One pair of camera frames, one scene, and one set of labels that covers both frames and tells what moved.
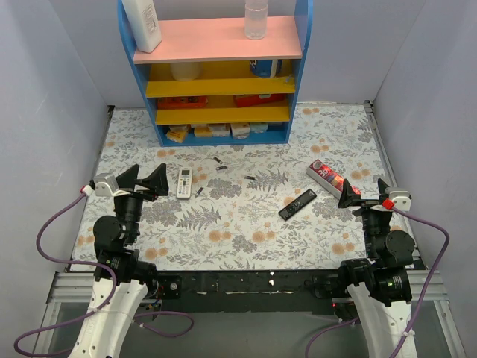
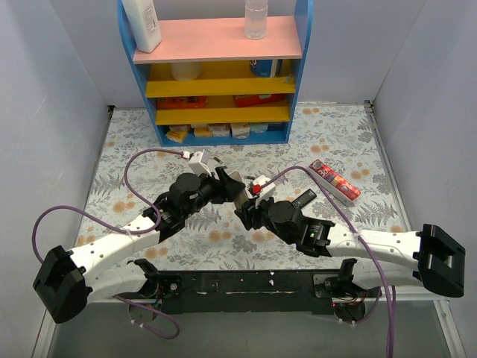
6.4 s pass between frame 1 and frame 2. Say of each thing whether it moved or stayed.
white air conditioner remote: moved
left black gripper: moved
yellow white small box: stayed
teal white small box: stayed
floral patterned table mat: stayed
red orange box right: stayed
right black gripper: moved
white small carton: stayed
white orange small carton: stayed
